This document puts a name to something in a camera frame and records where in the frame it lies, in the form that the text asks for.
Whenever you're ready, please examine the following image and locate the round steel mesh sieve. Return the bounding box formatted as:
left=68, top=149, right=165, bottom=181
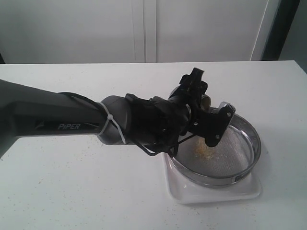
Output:
left=169, top=114, right=261, bottom=187

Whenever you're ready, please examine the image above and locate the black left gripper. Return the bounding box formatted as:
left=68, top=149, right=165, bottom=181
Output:
left=169, top=68, right=235, bottom=147

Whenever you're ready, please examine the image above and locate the white square plastic tray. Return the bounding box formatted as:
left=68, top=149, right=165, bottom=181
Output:
left=163, top=153, right=262, bottom=205

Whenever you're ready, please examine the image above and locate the white zip tie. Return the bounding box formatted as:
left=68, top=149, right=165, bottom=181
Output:
left=98, top=102, right=127, bottom=145

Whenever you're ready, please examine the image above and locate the pile of tan grain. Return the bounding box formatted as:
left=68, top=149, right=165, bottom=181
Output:
left=194, top=138, right=222, bottom=161

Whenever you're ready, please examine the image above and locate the white cabinet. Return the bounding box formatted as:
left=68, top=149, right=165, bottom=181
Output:
left=0, top=0, right=280, bottom=64

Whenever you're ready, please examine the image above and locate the stainless steel cup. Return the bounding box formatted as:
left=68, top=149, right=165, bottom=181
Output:
left=167, top=86, right=221, bottom=115

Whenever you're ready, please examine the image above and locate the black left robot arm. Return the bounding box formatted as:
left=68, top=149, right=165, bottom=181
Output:
left=0, top=68, right=236, bottom=157

